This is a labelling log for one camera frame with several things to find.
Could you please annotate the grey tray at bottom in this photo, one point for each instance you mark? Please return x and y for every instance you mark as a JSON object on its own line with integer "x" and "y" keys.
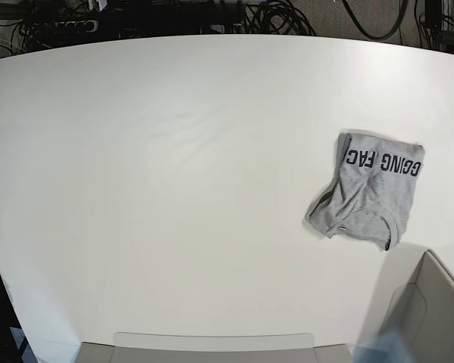
{"x": 130, "y": 347}

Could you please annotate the grey T-shirt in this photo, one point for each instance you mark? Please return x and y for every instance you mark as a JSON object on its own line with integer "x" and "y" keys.
{"x": 372, "y": 192}

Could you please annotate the grey bin at right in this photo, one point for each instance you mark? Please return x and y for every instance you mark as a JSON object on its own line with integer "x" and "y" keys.
{"x": 419, "y": 324}

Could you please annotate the black power strip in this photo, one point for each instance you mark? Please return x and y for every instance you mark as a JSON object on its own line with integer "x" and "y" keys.
{"x": 69, "y": 27}

